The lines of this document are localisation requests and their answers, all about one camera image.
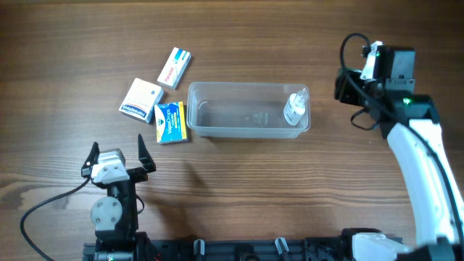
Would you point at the white Hansaplast box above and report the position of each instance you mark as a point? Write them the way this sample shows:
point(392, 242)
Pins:
point(140, 100)

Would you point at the clear plastic container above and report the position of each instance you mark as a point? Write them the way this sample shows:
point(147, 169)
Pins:
point(243, 110)

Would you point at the blue yellow VapoDrops box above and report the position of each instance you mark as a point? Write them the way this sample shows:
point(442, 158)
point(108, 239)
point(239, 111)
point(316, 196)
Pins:
point(170, 121)

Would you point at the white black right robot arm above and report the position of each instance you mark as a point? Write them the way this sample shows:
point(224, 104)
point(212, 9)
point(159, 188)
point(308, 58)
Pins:
point(410, 123)

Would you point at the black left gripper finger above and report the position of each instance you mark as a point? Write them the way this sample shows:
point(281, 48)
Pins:
point(144, 156)
point(91, 160)

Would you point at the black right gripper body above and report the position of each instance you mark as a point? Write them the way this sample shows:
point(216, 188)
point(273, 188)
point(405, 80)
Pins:
point(368, 88)

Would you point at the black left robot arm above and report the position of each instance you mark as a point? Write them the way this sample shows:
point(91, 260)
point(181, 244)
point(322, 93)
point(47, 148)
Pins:
point(115, 216)

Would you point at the white blue Panadol box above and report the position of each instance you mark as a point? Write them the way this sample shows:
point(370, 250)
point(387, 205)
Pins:
point(174, 68)

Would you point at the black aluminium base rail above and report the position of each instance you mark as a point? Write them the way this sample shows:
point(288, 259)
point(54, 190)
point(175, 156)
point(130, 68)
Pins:
point(308, 249)

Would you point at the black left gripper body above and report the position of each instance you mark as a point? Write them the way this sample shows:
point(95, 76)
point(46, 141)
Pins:
point(138, 174)

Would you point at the white bottle clear cap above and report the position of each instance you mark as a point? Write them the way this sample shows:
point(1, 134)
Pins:
point(296, 107)

